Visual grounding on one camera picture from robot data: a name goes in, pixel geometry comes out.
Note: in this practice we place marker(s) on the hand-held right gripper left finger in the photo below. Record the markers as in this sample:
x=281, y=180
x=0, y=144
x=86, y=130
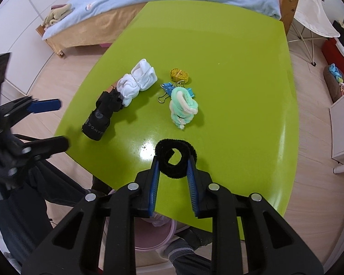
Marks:
x=154, y=187

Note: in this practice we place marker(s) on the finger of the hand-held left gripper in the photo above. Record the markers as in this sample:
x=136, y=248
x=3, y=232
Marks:
x=46, y=105
x=51, y=144

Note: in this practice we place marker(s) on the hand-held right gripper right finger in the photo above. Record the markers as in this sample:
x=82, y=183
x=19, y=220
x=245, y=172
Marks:
x=192, y=189

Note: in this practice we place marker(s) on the black fuzzy hair band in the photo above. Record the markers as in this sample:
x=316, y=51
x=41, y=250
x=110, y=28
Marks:
x=172, y=143

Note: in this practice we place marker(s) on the pink plastic bin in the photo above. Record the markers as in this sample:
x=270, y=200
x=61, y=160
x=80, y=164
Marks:
x=160, y=235

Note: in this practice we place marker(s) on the black wrist brace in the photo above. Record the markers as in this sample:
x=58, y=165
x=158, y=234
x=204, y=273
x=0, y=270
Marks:
x=99, y=120

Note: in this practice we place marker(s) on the white sock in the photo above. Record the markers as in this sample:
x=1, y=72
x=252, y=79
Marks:
x=144, y=76
x=127, y=88

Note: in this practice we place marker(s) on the green and pink hair band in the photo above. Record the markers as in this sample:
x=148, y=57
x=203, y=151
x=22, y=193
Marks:
x=183, y=106

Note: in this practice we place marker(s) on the blue binder clip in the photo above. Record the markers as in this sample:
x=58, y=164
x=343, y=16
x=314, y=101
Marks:
x=167, y=88
x=190, y=92

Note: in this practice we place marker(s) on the yellow tape measure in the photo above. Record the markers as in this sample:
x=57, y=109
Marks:
x=179, y=75

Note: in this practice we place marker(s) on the person's right leg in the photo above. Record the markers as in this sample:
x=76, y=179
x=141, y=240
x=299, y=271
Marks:
x=186, y=255

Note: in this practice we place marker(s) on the person's leg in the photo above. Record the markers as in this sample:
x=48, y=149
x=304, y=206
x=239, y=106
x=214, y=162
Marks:
x=31, y=212
x=186, y=255

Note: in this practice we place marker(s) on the person's left leg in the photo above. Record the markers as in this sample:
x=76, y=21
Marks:
x=31, y=212

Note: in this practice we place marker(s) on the pink box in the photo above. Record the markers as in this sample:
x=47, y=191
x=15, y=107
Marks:
x=104, y=45

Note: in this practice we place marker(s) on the tan bed sheet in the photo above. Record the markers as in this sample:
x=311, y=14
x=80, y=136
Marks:
x=97, y=28

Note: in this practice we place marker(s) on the brown pet bed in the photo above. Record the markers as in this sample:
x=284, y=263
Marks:
x=332, y=87

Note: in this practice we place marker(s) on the blue braided toy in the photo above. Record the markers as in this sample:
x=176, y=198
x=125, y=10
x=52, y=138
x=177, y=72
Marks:
x=336, y=73

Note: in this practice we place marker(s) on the red storage box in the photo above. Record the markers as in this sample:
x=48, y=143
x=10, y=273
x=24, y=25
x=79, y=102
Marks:
x=334, y=53

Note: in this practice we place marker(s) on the bed with blue sheet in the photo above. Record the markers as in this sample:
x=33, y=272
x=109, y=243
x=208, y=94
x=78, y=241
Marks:
x=289, y=8

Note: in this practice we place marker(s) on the white folding chair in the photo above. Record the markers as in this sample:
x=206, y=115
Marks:
x=312, y=11

